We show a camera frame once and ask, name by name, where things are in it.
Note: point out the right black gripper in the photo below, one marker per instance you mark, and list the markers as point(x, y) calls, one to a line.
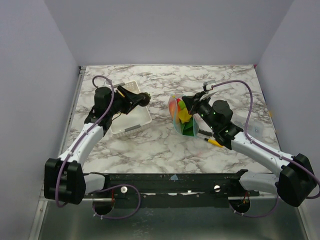
point(196, 102)

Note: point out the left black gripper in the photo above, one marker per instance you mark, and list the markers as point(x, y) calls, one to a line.
point(128, 103)

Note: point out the green toy leaf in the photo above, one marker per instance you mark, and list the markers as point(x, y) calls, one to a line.
point(181, 104)
point(187, 128)

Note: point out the clear zip top bag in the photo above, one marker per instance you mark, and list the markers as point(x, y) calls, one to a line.
point(176, 121)

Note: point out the orange red toy mango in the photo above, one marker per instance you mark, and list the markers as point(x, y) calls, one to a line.
point(172, 108)

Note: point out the yellow toy starfruit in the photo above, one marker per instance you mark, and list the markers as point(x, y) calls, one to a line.
point(184, 116)

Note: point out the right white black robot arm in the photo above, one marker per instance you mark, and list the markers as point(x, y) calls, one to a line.
point(294, 176)

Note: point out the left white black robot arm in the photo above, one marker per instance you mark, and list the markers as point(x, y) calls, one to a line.
point(64, 180)

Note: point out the white plastic basket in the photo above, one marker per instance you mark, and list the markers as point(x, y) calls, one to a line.
point(127, 124)

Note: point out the black comb strip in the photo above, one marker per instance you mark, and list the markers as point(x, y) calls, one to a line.
point(205, 132)

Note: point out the yellow black utility knife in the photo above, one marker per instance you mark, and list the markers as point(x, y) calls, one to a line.
point(213, 142)

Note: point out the clear plastic screw box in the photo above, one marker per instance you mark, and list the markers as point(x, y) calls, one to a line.
point(255, 128)

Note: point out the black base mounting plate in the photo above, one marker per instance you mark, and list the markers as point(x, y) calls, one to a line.
point(169, 190)

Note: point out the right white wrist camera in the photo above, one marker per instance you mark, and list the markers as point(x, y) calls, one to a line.
point(208, 89)

